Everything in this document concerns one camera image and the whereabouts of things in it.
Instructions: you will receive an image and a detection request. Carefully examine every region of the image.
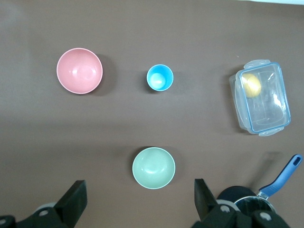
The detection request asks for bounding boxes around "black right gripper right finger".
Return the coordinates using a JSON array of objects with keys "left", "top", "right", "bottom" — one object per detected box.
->
[{"left": 192, "top": 178, "right": 252, "bottom": 228}]

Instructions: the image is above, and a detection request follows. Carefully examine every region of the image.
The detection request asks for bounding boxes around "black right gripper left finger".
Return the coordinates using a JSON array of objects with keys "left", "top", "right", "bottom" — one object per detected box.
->
[{"left": 21, "top": 180, "right": 88, "bottom": 228}]

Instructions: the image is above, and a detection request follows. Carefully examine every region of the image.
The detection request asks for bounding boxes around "light green bowl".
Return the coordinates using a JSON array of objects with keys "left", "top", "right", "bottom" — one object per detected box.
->
[{"left": 132, "top": 147, "right": 176, "bottom": 190}]

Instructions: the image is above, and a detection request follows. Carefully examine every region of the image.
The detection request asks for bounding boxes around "pink bowl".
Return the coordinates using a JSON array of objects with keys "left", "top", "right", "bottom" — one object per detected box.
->
[{"left": 56, "top": 47, "right": 104, "bottom": 95}]

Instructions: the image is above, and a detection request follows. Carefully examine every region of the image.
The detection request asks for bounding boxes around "clear plastic food container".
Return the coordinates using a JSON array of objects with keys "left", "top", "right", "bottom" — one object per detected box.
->
[{"left": 228, "top": 59, "right": 292, "bottom": 138}]

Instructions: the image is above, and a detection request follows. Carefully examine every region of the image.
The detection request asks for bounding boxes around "yellow lemon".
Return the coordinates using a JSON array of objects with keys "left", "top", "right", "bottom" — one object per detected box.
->
[{"left": 241, "top": 73, "right": 262, "bottom": 98}]

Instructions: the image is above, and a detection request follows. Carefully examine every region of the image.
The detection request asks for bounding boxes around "light blue cup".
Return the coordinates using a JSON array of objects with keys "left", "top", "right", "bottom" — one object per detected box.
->
[{"left": 146, "top": 64, "right": 174, "bottom": 92}]

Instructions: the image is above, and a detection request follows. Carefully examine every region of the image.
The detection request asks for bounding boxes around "black saucepan blue handle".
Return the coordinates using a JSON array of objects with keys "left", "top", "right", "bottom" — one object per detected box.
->
[{"left": 217, "top": 154, "right": 303, "bottom": 214}]

